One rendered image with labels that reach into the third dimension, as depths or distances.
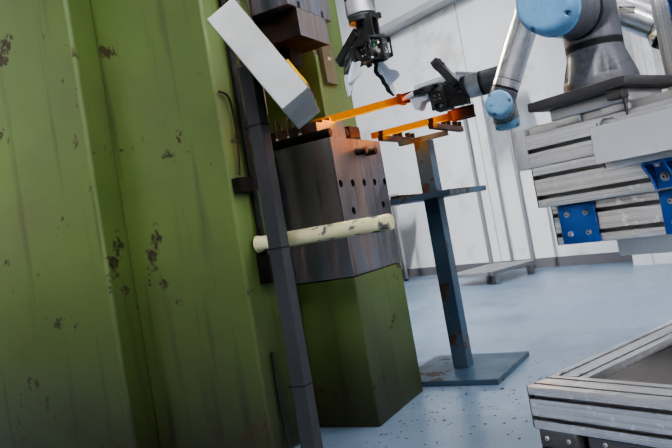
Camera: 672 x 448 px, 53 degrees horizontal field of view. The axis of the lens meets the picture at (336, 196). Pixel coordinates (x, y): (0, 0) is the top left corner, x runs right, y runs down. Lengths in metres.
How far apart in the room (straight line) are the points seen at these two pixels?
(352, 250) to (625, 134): 1.07
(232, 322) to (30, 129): 0.94
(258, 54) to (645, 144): 0.85
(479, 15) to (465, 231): 2.01
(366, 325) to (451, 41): 4.71
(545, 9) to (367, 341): 1.19
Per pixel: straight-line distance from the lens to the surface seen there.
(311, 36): 2.31
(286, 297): 1.71
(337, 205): 2.10
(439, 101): 2.12
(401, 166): 7.07
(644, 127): 1.27
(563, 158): 1.50
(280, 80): 1.58
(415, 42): 6.90
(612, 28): 1.50
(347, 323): 2.14
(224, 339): 2.04
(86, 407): 2.35
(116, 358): 2.21
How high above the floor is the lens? 0.62
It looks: 3 degrees up
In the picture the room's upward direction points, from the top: 10 degrees counter-clockwise
